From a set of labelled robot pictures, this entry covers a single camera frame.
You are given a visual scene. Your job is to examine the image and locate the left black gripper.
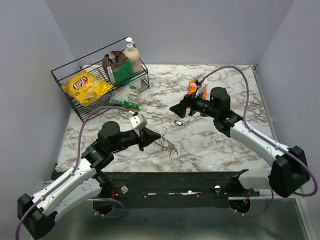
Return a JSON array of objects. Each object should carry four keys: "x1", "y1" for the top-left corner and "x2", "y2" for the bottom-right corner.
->
[{"x1": 109, "y1": 126, "x2": 162, "y2": 153}]

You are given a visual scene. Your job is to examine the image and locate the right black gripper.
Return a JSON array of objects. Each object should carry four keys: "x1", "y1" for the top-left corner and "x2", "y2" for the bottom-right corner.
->
[{"x1": 169, "y1": 88, "x2": 219, "y2": 119}]

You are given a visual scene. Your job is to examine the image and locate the black key tag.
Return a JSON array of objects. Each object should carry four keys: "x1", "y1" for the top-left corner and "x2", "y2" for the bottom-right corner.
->
[{"x1": 174, "y1": 120, "x2": 183, "y2": 126}]

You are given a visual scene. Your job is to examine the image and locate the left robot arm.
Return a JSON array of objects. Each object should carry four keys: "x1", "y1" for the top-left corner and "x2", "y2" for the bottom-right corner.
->
[{"x1": 15, "y1": 116, "x2": 161, "y2": 240}]

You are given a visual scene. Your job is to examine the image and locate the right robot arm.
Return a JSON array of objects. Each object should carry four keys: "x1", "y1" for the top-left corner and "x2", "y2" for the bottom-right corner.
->
[{"x1": 170, "y1": 87, "x2": 311, "y2": 198}]

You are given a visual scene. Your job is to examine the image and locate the orange Gillette razor box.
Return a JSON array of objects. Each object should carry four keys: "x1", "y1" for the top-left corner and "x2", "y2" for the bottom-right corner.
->
[{"x1": 188, "y1": 79, "x2": 208, "y2": 99}]

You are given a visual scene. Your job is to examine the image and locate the green and white packet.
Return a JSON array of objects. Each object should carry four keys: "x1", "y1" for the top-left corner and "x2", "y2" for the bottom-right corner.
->
[{"x1": 108, "y1": 79, "x2": 141, "y2": 111}]

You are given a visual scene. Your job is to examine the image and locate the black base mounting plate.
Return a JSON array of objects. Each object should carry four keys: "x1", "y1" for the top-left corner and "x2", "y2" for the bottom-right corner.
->
[{"x1": 97, "y1": 170, "x2": 270, "y2": 212}]

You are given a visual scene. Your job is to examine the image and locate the cream pump lotion bottle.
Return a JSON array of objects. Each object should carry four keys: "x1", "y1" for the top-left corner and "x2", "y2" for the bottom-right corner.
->
[{"x1": 123, "y1": 37, "x2": 141, "y2": 74}]

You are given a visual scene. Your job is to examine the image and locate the brown and green bag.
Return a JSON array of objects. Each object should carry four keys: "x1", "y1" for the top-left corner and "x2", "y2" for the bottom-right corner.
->
[{"x1": 102, "y1": 51, "x2": 134, "y2": 86}]

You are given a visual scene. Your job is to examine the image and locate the yellow Lays chips bag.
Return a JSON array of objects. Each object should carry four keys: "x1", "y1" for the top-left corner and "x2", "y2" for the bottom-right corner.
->
[{"x1": 61, "y1": 70, "x2": 113, "y2": 107}]

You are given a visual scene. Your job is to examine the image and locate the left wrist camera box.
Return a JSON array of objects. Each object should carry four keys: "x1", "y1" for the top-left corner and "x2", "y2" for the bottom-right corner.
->
[{"x1": 129, "y1": 113, "x2": 148, "y2": 136}]

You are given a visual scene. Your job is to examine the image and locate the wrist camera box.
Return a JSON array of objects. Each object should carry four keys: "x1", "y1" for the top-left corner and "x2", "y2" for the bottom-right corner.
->
[
  {"x1": 129, "y1": 113, "x2": 148, "y2": 136},
  {"x1": 194, "y1": 78, "x2": 208, "y2": 98}
]

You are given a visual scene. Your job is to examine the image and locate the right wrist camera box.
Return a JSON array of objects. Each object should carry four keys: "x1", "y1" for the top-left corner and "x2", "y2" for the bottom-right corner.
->
[{"x1": 194, "y1": 78, "x2": 208, "y2": 98}]

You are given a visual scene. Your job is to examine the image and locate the black wire basket rack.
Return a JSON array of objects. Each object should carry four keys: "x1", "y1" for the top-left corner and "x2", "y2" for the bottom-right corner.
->
[{"x1": 51, "y1": 38, "x2": 150, "y2": 122}]

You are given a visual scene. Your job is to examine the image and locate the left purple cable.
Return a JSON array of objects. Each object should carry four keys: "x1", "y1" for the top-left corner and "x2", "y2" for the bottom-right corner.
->
[{"x1": 14, "y1": 105, "x2": 136, "y2": 240}]

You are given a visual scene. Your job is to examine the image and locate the purple cable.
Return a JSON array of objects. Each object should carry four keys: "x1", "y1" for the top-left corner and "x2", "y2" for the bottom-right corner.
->
[
  {"x1": 14, "y1": 105, "x2": 136, "y2": 240},
  {"x1": 197, "y1": 65, "x2": 319, "y2": 196}
]

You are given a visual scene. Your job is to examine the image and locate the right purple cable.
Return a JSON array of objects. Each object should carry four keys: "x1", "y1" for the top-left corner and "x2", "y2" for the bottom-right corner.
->
[{"x1": 197, "y1": 65, "x2": 319, "y2": 196}]

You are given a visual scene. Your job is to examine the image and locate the aluminium rail frame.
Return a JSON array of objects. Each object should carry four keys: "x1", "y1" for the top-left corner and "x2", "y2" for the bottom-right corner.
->
[{"x1": 28, "y1": 178, "x2": 307, "y2": 240}]

